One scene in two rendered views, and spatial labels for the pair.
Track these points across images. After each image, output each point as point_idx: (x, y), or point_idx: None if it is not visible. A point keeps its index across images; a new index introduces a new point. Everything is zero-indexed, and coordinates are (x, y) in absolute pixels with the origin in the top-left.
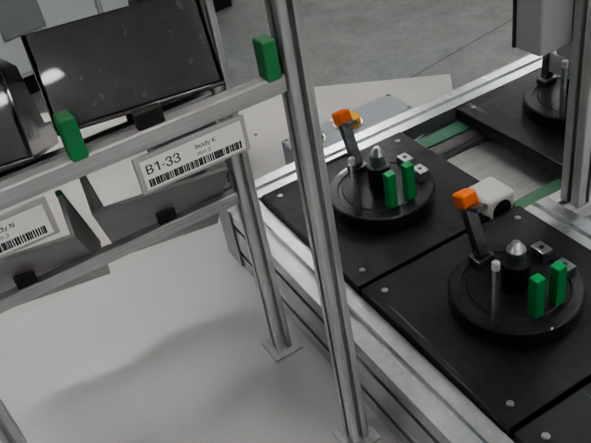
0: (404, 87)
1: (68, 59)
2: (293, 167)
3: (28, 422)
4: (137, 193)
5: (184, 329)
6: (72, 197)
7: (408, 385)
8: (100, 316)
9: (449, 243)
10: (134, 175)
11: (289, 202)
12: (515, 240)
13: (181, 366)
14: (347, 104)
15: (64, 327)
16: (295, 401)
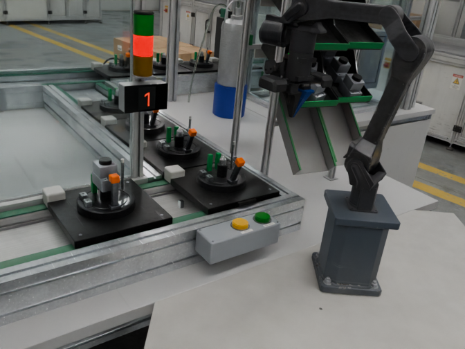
0: (191, 341)
1: None
2: (268, 206)
3: (347, 188)
4: (382, 271)
5: (304, 204)
6: (430, 275)
7: (215, 145)
8: None
9: (195, 165)
10: (398, 286)
11: (264, 186)
12: (179, 128)
13: (299, 194)
14: (245, 329)
15: None
16: None
